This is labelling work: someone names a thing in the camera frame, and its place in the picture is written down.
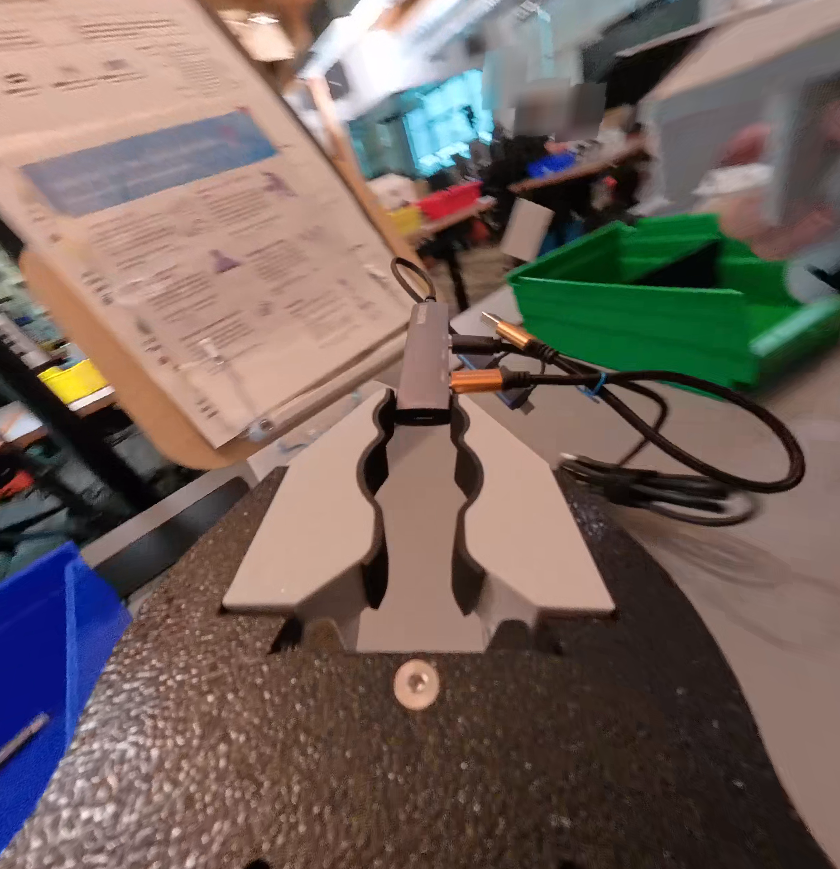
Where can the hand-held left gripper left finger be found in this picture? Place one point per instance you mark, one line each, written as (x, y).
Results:
(304, 536)

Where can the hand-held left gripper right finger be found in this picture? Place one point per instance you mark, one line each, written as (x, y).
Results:
(535, 536)

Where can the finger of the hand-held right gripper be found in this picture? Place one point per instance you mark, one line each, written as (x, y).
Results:
(698, 136)

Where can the blue twist tie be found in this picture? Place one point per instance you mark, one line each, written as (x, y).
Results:
(598, 383)

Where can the green plastic bin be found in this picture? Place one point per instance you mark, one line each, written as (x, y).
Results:
(630, 319)

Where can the grey USB hub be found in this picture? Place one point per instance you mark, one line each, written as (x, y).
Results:
(423, 366)

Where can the pale grey desk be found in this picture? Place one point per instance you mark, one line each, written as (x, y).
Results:
(766, 611)

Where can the wooden background table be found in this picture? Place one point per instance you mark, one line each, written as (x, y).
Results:
(583, 170)

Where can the small blue plastic bin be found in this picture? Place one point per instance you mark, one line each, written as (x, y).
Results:
(549, 164)

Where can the grey flat panel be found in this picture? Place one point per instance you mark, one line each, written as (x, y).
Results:
(526, 229)

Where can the wooden document stand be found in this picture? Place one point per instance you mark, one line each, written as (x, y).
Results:
(121, 407)

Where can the red plastic bin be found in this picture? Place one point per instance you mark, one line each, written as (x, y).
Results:
(454, 197)

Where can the blue header exercise sheet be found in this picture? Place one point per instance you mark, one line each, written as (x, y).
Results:
(223, 271)

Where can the yellow plastic bin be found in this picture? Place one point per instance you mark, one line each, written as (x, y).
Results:
(403, 221)
(73, 380)

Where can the black metal pole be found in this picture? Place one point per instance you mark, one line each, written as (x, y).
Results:
(46, 407)

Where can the white marker sticker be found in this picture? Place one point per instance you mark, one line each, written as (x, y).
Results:
(19, 743)

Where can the white instruction sheet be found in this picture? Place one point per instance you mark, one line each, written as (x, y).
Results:
(121, 41)

